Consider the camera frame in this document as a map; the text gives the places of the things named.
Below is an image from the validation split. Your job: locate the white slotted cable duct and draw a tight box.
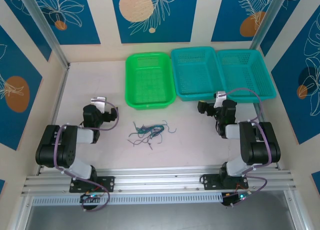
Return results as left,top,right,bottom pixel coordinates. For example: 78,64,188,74
32,191,225,206

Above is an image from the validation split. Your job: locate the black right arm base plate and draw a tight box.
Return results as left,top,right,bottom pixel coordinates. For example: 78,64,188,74
201,173,250,190

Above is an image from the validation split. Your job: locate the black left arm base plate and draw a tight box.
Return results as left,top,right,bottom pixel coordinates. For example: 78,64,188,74
69,176,116,193

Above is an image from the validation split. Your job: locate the dark green thin cable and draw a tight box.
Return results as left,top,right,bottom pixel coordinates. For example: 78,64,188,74
131,121,151,138
128,126,163,142
126,137,154,150

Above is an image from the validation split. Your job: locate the aluminium mounting rail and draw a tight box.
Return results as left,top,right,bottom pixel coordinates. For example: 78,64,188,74
21,166,298,196

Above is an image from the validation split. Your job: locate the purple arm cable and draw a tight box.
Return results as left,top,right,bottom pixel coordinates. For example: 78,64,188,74
224,88,273,208
53,101,120,212

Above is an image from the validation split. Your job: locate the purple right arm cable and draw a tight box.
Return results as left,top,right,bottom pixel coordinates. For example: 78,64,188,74
224,88,273,208

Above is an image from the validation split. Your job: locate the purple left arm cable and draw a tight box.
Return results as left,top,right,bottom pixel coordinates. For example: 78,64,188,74
53,101,120,212

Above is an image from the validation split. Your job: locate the teal plastic basket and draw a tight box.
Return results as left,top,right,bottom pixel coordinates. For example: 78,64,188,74
216,49,277,103
170,46,227,102

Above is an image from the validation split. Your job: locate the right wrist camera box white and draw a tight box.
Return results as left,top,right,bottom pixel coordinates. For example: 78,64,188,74
215,91,227,108

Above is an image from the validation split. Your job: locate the blue floral wall panel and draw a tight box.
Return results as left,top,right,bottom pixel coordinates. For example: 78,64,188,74
271,13,320,145
0,24,43,151
0,0,101,46
211,0,282,43
110,0,200,44

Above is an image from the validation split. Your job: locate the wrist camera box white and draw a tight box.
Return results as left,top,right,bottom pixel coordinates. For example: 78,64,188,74
90,96,107,113
215,91,227,108

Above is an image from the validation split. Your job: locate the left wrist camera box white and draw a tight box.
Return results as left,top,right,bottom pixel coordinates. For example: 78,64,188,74
90,96,107,113

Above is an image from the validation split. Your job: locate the green plastic basket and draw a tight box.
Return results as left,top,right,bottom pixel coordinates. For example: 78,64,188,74
124,51,177,110

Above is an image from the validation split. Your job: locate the aluminium frame post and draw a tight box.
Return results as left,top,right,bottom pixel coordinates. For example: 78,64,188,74
18,0,71,70
249,0,288,50

